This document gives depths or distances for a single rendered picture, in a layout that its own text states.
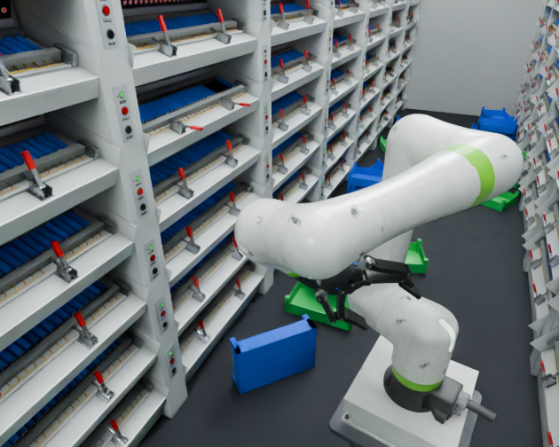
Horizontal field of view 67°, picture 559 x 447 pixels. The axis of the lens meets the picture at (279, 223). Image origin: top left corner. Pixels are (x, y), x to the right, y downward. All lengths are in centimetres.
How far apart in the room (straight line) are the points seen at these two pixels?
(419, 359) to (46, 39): 104
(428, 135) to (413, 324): 41
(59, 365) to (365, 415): 72
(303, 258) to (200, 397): 113
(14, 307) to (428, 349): 85
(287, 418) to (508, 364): 87
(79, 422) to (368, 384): 73
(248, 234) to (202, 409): 102
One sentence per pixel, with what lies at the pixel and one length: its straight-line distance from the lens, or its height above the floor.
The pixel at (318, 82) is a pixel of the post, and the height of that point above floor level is 82.
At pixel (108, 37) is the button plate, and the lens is 99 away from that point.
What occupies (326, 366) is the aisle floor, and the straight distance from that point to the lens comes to 169.
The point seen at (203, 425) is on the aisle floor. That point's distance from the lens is 155.
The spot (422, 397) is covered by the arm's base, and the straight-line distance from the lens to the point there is 114.
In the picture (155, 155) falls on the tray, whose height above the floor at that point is 88.
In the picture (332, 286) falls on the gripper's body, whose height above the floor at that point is 79.
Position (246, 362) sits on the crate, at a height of 15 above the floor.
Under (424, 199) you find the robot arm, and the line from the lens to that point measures 68.
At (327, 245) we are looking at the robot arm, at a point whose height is 97.
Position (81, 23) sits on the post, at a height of 120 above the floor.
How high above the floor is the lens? 127
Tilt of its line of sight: 30 degrees down
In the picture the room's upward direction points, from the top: straight up
